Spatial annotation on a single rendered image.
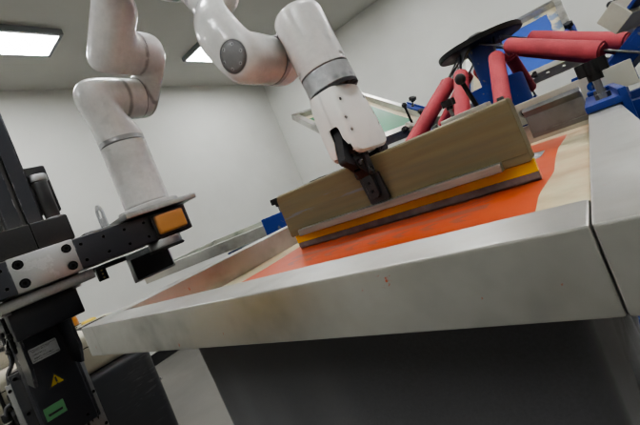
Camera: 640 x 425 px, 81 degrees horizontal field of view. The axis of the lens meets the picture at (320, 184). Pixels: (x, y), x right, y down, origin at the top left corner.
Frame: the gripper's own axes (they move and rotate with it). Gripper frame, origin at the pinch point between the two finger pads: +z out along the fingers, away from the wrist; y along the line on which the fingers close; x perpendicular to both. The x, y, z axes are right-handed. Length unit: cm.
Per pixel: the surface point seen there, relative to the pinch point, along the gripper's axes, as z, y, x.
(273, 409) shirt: 17.2, 22.5, -12.9
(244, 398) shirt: 15.9, 22.3, -17.9
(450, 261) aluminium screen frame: 3.9, 31.6, 18.6
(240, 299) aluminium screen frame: 2.4, 31.4, 2.7
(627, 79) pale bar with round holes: 3, -50, 32
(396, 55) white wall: -135, -443, -134
